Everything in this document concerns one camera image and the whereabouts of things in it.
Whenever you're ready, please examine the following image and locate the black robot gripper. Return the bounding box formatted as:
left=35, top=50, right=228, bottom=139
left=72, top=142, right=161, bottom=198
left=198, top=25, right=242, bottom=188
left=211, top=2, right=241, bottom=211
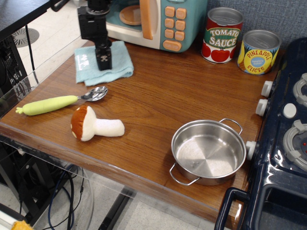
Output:
left=77, top=0, right=112, bottom=71

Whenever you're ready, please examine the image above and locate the light blue cloth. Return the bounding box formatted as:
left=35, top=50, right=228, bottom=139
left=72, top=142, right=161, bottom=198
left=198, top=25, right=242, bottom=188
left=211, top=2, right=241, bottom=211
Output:
left=74, top=41, right=134, bottom=86

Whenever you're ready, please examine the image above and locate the toy microwave cream and teal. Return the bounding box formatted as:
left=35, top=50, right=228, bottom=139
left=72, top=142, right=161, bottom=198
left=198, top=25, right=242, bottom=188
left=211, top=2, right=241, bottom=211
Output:
left=106, top=0, right=207, bottom=53

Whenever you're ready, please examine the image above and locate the plush mushroom toy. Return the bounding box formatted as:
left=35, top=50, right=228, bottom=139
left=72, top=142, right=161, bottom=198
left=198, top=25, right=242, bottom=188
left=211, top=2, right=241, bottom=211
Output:
left=71, top=105, right=125, bottom=141

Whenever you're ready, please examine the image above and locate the black desk at left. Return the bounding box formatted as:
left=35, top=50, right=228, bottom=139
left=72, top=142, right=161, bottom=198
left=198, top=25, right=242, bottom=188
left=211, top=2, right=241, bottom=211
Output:
left=0, top=0, right=62, bottom=39

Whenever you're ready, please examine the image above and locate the tomato sauce can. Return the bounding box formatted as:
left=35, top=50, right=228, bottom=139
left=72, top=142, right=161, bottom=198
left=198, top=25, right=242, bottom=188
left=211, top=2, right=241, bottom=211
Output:
left=201, top=7, right=244, bottom=63

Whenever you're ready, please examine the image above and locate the stainless steel pot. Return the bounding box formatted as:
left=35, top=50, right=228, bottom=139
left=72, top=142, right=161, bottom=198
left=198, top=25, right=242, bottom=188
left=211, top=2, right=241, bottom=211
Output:
left=169, top=118, right=247, bottom=186

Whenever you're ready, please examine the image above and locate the black table leg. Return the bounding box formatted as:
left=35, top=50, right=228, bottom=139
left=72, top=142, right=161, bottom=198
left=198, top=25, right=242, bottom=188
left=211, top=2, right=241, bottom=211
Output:
left=98, top=187, right=136, bottom=230

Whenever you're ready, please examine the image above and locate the pineapple slices can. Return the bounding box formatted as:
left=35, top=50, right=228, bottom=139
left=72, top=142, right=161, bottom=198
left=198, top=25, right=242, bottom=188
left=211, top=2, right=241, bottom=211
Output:
left=237, top=30, right=282, bottom=75

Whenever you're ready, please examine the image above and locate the white stove knob middle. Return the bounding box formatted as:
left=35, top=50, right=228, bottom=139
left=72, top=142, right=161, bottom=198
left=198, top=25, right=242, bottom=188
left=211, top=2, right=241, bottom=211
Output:
left=256, top=99, right=268, bottom=116

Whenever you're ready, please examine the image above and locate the white stove knob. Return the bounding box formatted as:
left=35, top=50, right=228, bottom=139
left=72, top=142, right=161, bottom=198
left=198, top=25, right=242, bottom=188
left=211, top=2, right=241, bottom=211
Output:
left=246, top=141, right=257, bottom=161
left=256, top=99, right=268, bottom=116
left=261, top=80, right=273, bottom=98

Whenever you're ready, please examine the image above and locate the white stove knob top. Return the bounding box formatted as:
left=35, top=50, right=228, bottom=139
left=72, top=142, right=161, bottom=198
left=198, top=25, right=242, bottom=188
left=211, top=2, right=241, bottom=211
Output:
left=261, top=80, right=273, bottom=98

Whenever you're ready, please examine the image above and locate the white stove knob bottom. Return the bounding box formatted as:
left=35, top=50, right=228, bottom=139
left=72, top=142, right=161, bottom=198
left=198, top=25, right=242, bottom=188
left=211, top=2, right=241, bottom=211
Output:
left=246, top=141, right=257, bottom=161

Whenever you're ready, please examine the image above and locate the yellow fuzzy object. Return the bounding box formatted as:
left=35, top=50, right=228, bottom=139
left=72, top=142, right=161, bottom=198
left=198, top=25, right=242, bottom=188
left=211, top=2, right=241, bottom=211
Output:
left=11, top=220, right=33, bottom=230

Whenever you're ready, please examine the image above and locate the dark blue toy stove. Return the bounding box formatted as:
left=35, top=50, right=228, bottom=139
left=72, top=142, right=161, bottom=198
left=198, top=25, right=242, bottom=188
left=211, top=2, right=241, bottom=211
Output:
left=215, top=38, right=307, bottom=230

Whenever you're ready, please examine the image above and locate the spoon with green handle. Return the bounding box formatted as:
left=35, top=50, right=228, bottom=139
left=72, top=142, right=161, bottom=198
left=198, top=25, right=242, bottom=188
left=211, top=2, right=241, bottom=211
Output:
left=15, top=86, right=108, bottom=115

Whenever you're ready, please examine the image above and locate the blue cable under table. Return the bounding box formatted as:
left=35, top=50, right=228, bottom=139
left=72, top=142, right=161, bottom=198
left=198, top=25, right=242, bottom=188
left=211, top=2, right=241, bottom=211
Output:
left=47, top=167, right=75, bottom=230

